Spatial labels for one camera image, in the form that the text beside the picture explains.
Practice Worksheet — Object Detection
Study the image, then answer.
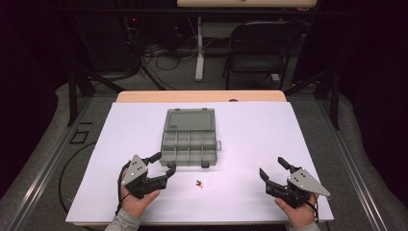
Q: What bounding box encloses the wooden table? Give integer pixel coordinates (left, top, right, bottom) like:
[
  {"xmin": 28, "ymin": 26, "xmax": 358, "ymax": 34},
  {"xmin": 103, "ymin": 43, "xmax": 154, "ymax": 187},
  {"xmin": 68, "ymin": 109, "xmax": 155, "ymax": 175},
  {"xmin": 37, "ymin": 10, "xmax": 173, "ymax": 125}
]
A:
[{"xmin": 115, "ymin": 90, "xmax": 288, "ymax": 104}]

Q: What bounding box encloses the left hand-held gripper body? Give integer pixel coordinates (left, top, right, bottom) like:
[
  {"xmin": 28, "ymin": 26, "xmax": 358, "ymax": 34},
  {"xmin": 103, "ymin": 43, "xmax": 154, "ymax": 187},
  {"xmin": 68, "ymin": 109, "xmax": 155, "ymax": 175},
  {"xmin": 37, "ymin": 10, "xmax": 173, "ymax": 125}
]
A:
[{"xmin": 120, "ymin": 154, "xmax": 168, "ymax": 200}]

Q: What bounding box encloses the tangle of floor cables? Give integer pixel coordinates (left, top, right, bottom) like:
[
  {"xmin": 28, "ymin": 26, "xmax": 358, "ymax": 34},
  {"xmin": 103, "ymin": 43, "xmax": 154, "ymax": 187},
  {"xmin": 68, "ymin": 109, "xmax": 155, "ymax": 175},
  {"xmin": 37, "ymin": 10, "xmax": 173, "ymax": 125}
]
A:
[{"xmin": 140, "ymin": 38, "xmax": 200, "ymax": 72}]

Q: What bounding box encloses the left hand-held gripper cable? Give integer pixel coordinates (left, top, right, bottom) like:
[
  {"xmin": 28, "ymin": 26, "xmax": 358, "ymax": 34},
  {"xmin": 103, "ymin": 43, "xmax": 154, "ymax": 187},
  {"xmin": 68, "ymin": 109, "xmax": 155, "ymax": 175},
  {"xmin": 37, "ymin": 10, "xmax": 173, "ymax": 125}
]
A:
[{"xmin": 115, "ymin": 163, "xmax": 133, "ymax": 216}]

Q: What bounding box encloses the white-legged desk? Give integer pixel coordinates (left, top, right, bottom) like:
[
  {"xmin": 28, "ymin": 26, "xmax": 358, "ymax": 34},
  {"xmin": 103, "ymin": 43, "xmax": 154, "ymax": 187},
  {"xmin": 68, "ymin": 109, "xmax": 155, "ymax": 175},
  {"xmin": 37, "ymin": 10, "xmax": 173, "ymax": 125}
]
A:
[{"xmin": 176, "ymin": 0, "xmax": 319, "ymax": 83}]

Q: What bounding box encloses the person's left hand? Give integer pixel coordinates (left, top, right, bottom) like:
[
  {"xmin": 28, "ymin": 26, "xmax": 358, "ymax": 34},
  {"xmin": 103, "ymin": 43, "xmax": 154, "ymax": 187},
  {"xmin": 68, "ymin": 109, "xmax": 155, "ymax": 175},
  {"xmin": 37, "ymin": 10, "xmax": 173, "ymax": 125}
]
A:
[{"xmin": 119, "ymin": 179, "xmax": 162, "ymax": 219}]

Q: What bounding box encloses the dark equipment with red light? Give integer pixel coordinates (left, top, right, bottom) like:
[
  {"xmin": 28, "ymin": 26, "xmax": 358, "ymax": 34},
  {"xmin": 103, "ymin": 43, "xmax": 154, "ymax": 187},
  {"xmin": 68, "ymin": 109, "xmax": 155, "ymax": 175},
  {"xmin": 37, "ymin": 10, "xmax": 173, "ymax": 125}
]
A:
[{"xmin": 120, "ymin": 13, "xmax": 143, "ymax": 44}]

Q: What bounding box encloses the person's right hand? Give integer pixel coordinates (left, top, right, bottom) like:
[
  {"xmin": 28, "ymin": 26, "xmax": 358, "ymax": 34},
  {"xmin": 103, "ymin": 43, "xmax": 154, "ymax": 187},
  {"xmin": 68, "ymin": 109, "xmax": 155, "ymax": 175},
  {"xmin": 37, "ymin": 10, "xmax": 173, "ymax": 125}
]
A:
[{"xmin": 273, "ymin": 193, "xmax": 319, "ymax": 230}]

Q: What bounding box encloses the grey plastic compartment organizer box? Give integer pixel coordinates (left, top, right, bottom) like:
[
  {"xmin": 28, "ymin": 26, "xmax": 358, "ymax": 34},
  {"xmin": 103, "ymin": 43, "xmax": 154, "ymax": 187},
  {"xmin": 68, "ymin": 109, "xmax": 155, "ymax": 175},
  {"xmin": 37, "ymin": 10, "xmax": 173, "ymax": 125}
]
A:
[{"xmin": 159, "ymin": 107, "xmax": 222, "ymax": 169}]

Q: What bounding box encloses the white board table cover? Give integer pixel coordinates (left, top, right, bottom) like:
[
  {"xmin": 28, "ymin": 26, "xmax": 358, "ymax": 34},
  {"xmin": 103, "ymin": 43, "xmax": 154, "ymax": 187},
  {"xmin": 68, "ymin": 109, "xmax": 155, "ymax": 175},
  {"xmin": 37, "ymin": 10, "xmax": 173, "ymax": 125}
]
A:
[{"xmin": 64, "ymin": 101, "xmax": 335, "ymax": 226}]

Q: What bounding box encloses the black metal stand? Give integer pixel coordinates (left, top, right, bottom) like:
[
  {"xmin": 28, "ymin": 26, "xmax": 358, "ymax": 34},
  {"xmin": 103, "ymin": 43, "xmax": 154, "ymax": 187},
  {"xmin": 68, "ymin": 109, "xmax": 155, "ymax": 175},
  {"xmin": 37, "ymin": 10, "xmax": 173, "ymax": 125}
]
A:
[
  {"xmin": 283, "ymin": 67, "xmax": 342, "ymax": 131},
  {"xmin": 65, "ymin": 67, "xmax": 127, "ymax": 128}
]

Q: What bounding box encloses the black folding chair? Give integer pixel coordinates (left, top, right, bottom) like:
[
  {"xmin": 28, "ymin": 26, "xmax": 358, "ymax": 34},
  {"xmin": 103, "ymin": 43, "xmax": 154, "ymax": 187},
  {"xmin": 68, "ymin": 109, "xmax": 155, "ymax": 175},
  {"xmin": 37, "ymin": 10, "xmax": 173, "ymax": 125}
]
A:
[{"xmin": 222, "ymin": 20, "xmax": 304, "ymax": 91}]

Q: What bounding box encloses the right hand-held gripper cable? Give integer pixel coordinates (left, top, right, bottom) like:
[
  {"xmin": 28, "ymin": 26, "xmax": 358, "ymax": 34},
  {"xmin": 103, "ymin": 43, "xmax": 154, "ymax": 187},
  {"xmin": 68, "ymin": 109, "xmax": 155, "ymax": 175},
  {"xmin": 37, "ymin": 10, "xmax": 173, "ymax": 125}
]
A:
[{"xmin": 304, "ymin": 192, "xmax": 320, "ymax": 223}]

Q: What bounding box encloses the aluminium floor rail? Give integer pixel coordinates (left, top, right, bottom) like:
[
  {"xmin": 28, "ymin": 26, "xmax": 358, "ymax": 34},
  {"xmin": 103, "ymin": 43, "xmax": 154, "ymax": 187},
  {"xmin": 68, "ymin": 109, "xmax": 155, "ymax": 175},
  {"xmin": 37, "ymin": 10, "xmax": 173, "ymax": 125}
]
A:
[
  {"xmin": 315, "ymin": 98, "xmax": 390, "ymax": 231},
  {"xmin": 5, "ymin": 95, "xmax": 94, "ymax": 231}
]

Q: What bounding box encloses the hand-held gripper cable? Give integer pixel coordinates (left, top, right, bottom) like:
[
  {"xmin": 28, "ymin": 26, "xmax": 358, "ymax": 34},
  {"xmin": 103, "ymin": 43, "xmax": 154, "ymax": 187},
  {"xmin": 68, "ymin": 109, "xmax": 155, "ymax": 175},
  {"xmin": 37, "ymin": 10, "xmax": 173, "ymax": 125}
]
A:
[
  {"xmin": 115, "ymin": 163, "xmax": 133, "ymax": 216},
  {"xmin": 304, "ymin": 192, "xmax": 320, "ymax": 223}
]

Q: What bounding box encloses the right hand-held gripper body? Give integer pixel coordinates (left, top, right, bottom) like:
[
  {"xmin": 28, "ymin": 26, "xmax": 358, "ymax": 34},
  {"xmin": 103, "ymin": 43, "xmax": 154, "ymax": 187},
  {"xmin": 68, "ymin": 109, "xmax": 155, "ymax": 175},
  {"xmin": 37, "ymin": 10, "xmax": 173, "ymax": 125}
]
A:
[{"xmin": 265, "ymin": 168, "xmax": 332, "ymax": 209}]

